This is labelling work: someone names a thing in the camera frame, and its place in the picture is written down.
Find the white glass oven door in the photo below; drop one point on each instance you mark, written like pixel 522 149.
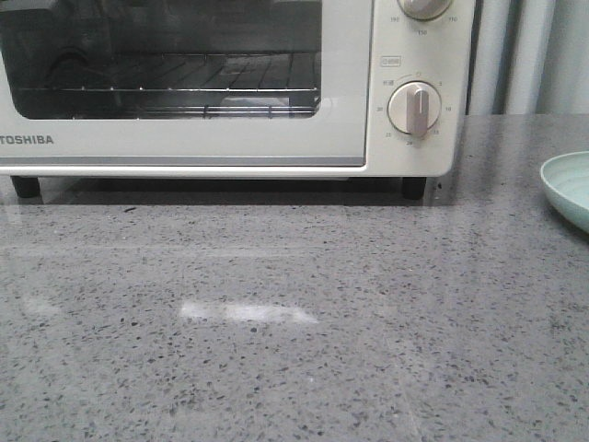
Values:
pixel 36 33

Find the beige timer knob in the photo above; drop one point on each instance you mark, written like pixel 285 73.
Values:
pixel 414 108

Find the grey curtain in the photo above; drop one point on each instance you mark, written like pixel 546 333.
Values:
pixel 529 57

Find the white Toshiba toaster oven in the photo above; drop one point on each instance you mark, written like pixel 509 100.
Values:
pixel 402 50

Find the metal wire oven rack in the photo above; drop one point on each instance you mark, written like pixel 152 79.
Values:
pixel 171 86

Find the light green plate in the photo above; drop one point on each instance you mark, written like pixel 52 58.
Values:
pixel 565 184

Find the beige temperature knob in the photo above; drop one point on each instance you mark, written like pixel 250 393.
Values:
pixel 424 10

